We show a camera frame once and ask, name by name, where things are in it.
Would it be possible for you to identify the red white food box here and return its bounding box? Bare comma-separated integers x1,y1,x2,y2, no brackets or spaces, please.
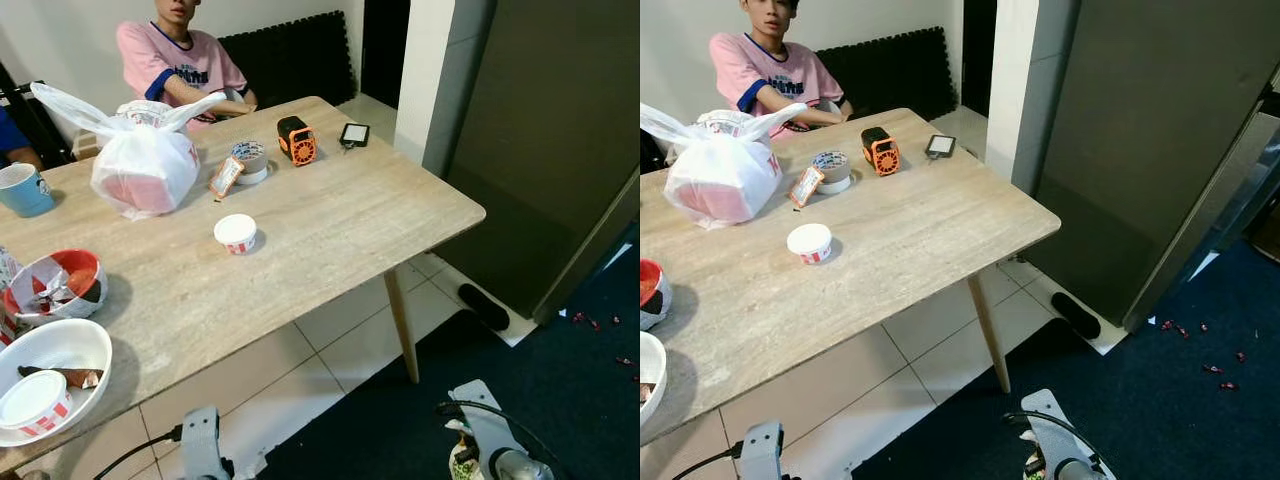
0,245,23,346

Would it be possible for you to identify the large white bowl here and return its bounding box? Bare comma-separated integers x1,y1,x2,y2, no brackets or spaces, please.
640,331,668,429
0,319,113,448

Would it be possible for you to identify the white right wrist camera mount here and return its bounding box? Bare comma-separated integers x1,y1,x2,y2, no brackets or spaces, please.
1020,389,1096,480
447,379,531,480

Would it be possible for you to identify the grey fridge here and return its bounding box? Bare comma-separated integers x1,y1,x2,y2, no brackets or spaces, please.
395,0,641,326
985,0,1280,356

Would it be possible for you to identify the person in pink shirt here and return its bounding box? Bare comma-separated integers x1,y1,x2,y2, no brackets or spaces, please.
709,0,854,138
115,0,259,126

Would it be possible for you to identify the red white lidded tub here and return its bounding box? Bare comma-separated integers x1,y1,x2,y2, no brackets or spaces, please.
0,370,73,438

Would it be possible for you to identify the black slipper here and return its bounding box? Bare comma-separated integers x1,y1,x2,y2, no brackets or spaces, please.
458,284,512,332
1050,292,1103,341

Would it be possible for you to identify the person in blue shirt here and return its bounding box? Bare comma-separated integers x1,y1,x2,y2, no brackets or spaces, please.
0,105,43,171

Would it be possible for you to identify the orange edged card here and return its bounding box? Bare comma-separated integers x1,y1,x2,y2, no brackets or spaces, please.
788,166,826,210
208,156,246,201

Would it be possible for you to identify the black foam wall panel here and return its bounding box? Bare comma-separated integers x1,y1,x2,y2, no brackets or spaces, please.
815,26,959,123
218,10,358,109

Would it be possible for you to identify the blue mug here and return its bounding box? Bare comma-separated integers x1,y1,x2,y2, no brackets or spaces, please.
0,162,56,219

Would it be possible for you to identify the red white paper bowl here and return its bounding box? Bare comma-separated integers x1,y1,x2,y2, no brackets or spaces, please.
640,258,673,331
5,249,108,326

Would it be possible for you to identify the printed tape roll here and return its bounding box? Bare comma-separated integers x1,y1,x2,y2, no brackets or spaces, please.
811,150,852,195
231,140,269,186

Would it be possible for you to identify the tied white plastic bag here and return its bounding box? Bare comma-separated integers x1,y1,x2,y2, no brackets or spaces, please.
640,102,809,230
30,82,229,221

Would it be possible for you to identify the small red white cup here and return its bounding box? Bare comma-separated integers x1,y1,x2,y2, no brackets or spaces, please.
213,214,258,256
786,223,833,266

